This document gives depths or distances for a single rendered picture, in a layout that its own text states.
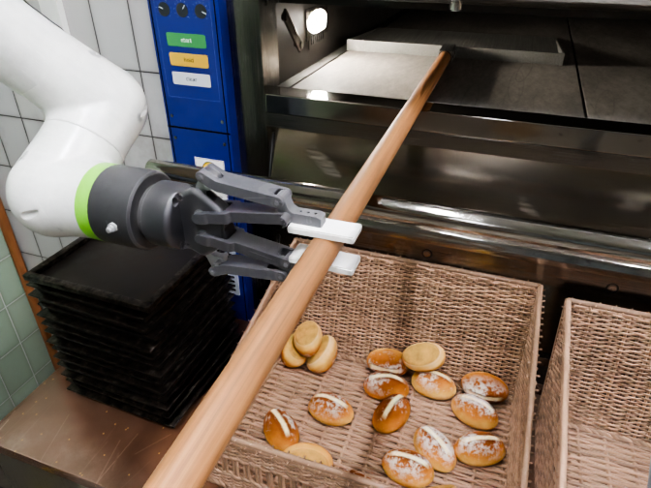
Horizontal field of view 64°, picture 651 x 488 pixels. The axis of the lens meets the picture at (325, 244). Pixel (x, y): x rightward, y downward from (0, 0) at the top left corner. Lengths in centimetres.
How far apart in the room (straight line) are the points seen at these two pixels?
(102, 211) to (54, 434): 74
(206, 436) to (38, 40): 49
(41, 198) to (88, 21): 72
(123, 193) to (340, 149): 61
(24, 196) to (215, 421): 40
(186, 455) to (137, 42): 102
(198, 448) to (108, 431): 89
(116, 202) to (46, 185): 9
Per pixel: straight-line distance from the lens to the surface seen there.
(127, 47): 127
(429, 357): 116
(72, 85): 70
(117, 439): 121
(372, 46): 149
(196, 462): 34
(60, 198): 65
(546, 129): 101
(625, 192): 108
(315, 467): 91
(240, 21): 110
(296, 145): 114
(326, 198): 69
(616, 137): 102
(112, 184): 61
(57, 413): 131
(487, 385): 118
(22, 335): 200
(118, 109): 71
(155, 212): 58
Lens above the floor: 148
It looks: 32 degrees down
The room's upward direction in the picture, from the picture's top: straight up
